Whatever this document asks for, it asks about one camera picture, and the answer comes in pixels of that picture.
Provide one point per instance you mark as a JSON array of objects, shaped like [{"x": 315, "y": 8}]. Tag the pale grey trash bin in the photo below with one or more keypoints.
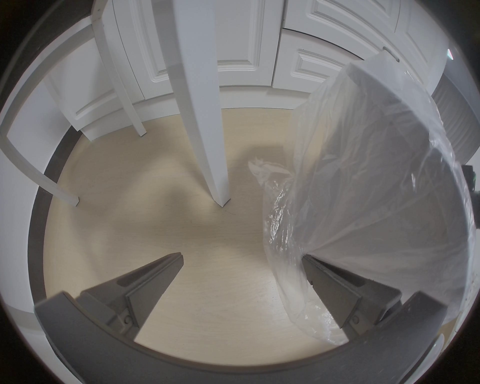
[{"x": 375, "y": 65}]

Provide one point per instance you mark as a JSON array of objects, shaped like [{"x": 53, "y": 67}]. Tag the white wardrobe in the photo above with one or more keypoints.
[{"x": 240, "y": 37}]

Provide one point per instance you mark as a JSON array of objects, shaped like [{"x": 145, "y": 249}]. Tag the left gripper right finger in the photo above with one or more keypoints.
[{"x": 337, "y": 296}]

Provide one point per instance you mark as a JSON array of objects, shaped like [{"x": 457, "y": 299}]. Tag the white chair dark grey cushions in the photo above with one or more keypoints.
[{"x": 202, "y": 112}]

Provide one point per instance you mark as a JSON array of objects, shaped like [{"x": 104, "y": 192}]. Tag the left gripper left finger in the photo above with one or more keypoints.
[{"x": 146, "y": 288}]

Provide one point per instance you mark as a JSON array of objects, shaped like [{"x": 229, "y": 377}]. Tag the clear plastic bag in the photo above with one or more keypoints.
[{"x": 375, "y": 187}]

